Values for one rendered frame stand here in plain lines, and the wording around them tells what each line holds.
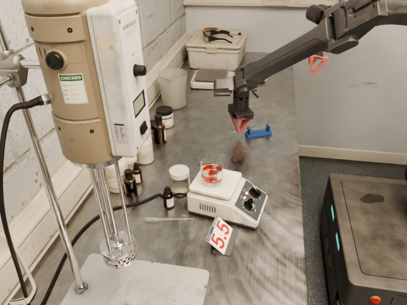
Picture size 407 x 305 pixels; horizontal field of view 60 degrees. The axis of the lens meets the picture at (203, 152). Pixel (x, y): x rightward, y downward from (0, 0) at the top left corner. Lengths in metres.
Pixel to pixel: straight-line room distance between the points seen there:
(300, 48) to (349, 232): 0.87
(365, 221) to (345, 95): 1.06
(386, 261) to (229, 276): 0.81
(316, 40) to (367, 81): 1.53
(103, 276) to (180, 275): 0.18
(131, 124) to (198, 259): 0.49
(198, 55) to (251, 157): 0.93
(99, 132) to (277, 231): 0.60
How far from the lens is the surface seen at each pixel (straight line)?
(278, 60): 1.05
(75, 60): 0.47
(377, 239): 1.60
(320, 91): 2.46
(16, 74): 0.57
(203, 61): 2.01
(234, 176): 0.99
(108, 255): 0.69
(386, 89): 2.53
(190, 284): 0.83
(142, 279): 0.85
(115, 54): 0.45
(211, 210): 0.96
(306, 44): 0.99
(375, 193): 1.83
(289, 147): 1.31
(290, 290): 0.85
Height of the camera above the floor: 1.43
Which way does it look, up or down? 33 degrees down
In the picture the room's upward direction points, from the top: 1 degrees counter-clockwise
